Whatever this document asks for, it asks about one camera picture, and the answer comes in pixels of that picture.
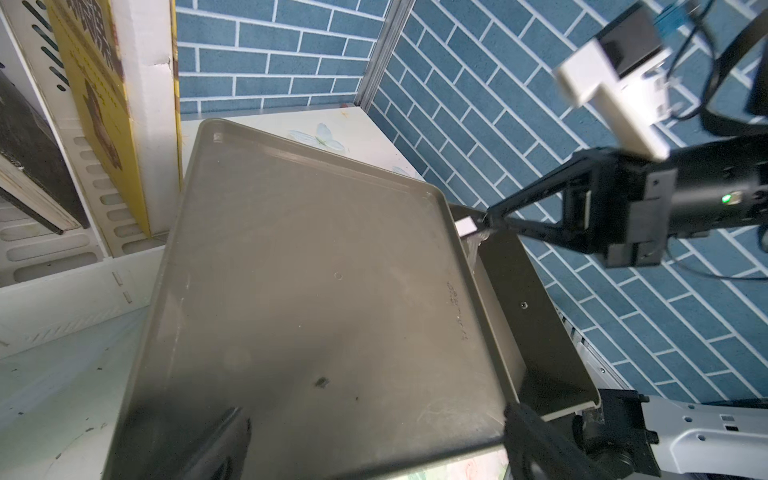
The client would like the olive drawer cabinet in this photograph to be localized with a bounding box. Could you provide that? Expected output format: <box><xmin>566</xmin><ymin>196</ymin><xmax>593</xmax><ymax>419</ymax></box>
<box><xmin>104</xmin><ymin>119</ymin><xmax>514</xmax><ymax>479</ymax></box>

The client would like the white file organizer rack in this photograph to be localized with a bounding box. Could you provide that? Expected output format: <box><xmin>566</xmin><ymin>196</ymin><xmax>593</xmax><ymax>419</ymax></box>
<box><xmin>1</xmin><ymin>1</ymin><xmax>184</xmax><ymax>357</ymax></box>

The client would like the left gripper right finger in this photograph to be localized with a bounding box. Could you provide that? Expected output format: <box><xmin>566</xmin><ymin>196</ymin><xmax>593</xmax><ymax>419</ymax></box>
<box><xmin>503</xmin><ymin>403</ymin><xmax>606</xmax><ymax>479</ymax></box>

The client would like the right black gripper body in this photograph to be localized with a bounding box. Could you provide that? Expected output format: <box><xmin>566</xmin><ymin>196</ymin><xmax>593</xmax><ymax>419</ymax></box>
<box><xmin>590</xmin><ymin>135</ymin><xmax>767</xmax><ymax>267</ymax></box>

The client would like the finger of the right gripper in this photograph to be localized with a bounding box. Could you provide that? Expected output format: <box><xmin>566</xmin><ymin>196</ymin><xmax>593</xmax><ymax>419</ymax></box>
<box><xmin>483</xmin><ymin>149</ymin><xmax>600</xmax><ymax>225</ymax></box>
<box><xmin>482</xmin><ymin>215</ymin><xmax>601</xmax><ymax>254</ymax></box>

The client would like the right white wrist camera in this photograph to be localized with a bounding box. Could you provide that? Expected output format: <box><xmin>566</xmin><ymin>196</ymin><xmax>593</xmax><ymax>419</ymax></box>
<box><xmin>554</xmin><ymin>2</ymin><xmax>671</xmax><ymax>162</ymax></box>

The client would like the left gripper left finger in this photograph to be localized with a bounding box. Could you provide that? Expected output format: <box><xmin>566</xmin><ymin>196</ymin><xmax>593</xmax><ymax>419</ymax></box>
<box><xmin>152</xmin><ymin>407</ymin><xmax>252</xmax><ymax>480</ymax></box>

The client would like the olive top drawer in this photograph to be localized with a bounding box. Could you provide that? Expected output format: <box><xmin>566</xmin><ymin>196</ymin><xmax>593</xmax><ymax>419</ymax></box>
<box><xmin>450</xmin><ymin>205</ymin><xmax>601</xmax><ymax>421</ymax></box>

